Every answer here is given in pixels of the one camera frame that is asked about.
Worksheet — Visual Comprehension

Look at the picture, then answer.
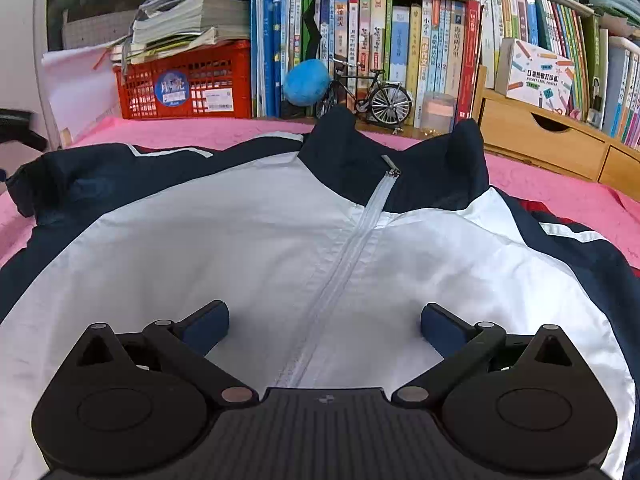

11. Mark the white and navy jacket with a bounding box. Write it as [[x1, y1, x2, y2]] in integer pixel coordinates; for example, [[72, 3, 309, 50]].
[[1, 108, 639, 479]]

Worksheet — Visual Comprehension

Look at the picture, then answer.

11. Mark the stack of papers and books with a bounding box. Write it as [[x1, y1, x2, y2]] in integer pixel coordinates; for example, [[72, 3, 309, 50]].
[[108, 0, 250, 66]]

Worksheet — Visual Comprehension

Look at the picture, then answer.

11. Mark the pink bunny towel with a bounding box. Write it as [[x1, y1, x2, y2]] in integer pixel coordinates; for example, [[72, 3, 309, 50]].
[[0, 115, 640, 271]]

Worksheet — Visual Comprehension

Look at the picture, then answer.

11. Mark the white pencil print box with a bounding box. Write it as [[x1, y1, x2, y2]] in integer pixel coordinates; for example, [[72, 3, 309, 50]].
[[494, 38, 575, 116]]

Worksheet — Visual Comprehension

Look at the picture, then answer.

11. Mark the red plastic crate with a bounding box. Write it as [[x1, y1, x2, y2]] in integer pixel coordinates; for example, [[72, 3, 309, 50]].
[[113, 40, 252, 120]]

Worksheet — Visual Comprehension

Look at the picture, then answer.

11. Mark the wooden drawer organizer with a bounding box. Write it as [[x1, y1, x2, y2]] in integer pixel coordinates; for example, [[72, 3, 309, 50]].
[[473, 66, 640, 200]]

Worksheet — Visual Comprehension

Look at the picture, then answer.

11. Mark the miniature bicycle model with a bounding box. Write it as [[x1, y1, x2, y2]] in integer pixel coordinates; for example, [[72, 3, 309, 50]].
[[314, 58, 413, 130]]

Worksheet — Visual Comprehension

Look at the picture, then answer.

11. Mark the blue plush ball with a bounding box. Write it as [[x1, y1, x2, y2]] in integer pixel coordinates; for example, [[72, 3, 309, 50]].
[[283, 58, 331, 107]]

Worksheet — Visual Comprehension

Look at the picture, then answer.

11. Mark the row of books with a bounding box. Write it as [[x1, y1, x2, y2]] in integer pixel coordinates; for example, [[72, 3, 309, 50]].
[[250, 0, 639, 148]]

